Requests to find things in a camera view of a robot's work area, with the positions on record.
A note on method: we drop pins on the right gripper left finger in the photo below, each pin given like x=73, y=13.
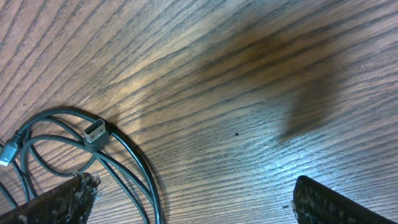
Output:
x=68, y=203

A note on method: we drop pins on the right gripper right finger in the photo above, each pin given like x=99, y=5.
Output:
x=314, y=203

